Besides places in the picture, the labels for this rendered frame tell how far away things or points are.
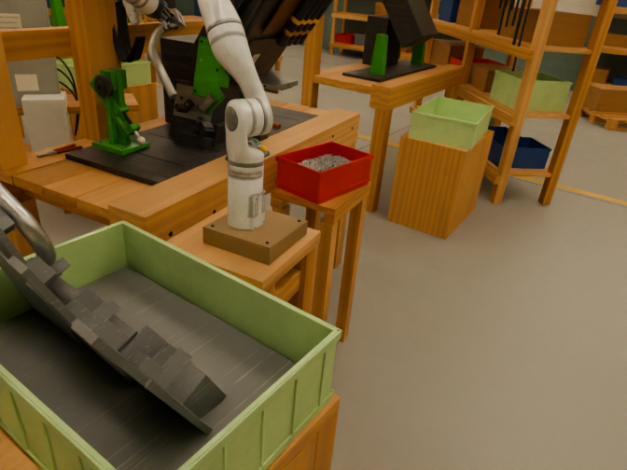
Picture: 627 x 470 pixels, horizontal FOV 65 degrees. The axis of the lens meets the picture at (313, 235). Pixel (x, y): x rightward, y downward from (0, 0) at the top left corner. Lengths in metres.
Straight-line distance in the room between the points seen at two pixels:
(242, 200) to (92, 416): 0.62
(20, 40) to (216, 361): 1.32
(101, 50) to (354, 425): 1.66
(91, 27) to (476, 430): 2.04
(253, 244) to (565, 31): 3.29
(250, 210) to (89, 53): 0.94
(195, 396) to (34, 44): 1.42
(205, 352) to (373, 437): 1.12
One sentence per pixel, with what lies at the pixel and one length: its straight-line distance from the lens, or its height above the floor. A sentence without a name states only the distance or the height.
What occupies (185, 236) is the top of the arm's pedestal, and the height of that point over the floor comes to 0.85.
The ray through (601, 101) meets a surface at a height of 0.29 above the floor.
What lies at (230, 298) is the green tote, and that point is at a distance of 1.02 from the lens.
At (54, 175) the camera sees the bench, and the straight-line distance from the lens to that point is 1.76.
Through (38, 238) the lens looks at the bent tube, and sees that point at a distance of 0.90.
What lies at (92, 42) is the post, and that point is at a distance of 1.98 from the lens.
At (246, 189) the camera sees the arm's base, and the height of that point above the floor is 1.01.
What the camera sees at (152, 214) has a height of 0.90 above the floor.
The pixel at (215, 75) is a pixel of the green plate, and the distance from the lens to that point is 1.91.
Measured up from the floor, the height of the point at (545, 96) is 0.84.
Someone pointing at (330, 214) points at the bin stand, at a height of 0.78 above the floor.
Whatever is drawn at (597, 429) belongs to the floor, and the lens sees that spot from 2.38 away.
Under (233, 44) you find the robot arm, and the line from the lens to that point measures 1.28.
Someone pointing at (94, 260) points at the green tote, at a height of 0.89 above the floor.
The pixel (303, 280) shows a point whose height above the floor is 0.72.
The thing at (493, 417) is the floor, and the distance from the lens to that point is 2.21.
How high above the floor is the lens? 1.50
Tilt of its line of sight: 28 degrees down
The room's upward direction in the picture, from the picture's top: 5 degrees clockwise
